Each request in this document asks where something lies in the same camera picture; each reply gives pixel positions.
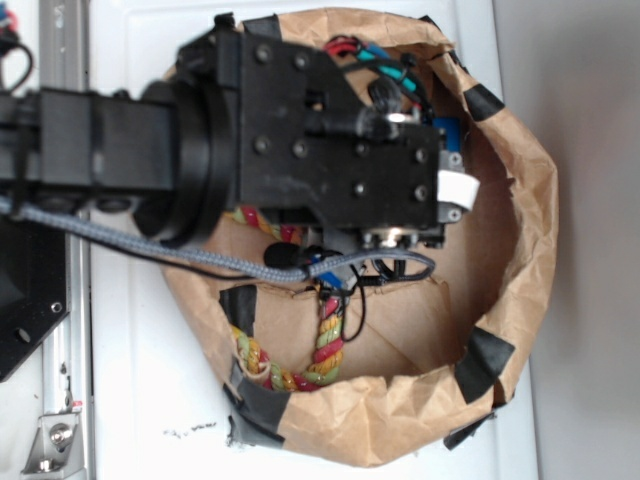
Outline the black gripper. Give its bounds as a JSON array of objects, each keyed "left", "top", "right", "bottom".
[{"left": 214, "top": 18, "right": 446, "bottom": 247}]

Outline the white padded gripper finger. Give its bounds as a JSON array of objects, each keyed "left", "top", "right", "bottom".
[{"left": 437, "top": 151, "right": 480, "bottom": 223}]

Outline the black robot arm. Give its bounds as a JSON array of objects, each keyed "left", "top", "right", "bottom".
[{"left": 1, "top": 19, "right": 479, "bottom": 246}]

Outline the blue rectangular block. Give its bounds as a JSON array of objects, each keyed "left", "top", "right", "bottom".
[{"left": 433, "top": 117, "right": 461, "bottom": 153}]

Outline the brown paper bag bin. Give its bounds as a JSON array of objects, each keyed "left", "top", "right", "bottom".
[{"left": 164, "top": 8, "right": 558, "bottom": 467}]

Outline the grey braided cable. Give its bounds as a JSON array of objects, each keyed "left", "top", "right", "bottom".
[{"left": 0, "top": 194, "right": 434, "bottom": 285}]

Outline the multicolour twisted rope toy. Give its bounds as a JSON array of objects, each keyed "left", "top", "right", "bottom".
[{"left": 226, "top": 207, "right": 345, "bottom": 392}]

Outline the aluminium extrusion rail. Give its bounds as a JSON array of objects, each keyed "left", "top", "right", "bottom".
[{"left": 37, "top": 1, "right": 96, "bottom": 479}]

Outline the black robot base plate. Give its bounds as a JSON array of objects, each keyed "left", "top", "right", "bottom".
[{"left": 1, "top": 219, "right": 68, "bottom": 382}]

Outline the silver corner bracket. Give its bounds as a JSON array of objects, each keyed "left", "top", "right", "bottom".
[{"left": 20, "top": 413, "right": 84, "bottom": 479}]

